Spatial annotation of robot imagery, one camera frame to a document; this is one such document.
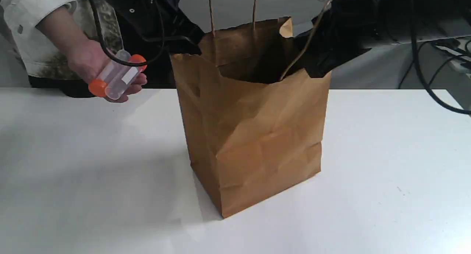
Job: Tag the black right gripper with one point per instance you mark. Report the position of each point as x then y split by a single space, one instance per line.
337 37

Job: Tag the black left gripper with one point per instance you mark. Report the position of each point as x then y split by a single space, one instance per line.
163 20

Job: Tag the clear tube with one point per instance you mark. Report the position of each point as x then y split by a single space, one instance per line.
114 80

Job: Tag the brown paper bag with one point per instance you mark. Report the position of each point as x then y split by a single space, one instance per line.
253 117

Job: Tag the person's right forearm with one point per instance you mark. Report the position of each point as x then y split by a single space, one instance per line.
61 29

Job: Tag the person's right hand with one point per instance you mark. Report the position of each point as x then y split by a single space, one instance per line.
87 59

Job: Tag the white backdrop cloth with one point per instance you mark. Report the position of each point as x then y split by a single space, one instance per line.
378 69

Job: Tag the grey side shelf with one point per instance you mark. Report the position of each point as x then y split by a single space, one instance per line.
442 64

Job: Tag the person in camouflage shirt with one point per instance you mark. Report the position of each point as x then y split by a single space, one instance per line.
46 66

